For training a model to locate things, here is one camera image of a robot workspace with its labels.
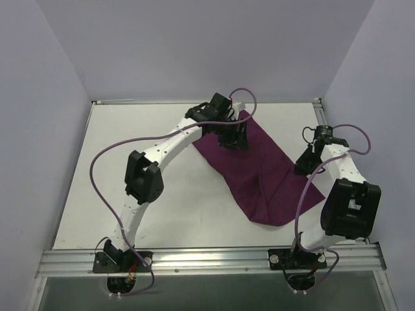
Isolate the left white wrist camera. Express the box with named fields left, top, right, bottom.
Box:
left=231, top=102, right=246, bottom=112

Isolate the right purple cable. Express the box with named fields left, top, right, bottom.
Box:
left=293, top=124, right=372, bottom=292

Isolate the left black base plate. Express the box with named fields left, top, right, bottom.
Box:
left=92, top=251, right=149, bottom=273

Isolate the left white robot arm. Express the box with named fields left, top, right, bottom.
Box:
left=104, top=93, right=248, bottom=271

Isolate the aluminium rail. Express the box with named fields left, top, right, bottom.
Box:
left=313, top=98, right=370, bottom=244
left=36, top=243, right=386, bottom=277

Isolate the right aluminium rail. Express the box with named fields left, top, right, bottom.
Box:
left=313, top=98, right=370, bottom=244

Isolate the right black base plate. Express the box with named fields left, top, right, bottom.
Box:
left=268, top=248, right=327, bottom=270

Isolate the front aluminium rail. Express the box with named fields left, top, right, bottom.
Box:
left=36, top=243, right=386, bottom=277

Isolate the purple surgical cloth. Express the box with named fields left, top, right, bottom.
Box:
left=194, top=119, right=307, bottom=226

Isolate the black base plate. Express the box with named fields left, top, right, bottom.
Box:
left=268, top=248, right=327, bottom=270
left=92, top=251, right=149, bottom=273

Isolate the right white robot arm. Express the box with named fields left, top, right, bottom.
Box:
left=288, top=125, right=382, bottom=268

